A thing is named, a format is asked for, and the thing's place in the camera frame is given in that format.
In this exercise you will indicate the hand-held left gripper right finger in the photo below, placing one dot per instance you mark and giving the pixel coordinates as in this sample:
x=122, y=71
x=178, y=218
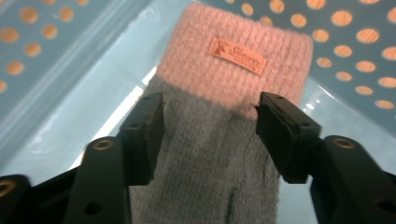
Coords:
x=288, y=137

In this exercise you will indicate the grey knit glove pink cuff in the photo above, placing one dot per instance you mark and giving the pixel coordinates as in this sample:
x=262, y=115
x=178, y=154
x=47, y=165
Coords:
x=218, y=124

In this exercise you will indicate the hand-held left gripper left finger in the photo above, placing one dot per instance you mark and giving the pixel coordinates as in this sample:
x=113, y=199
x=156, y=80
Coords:
x=144, y=137

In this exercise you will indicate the light blue perforated plastic basket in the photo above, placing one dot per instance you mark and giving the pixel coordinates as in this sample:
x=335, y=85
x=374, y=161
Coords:
x=93, y=93

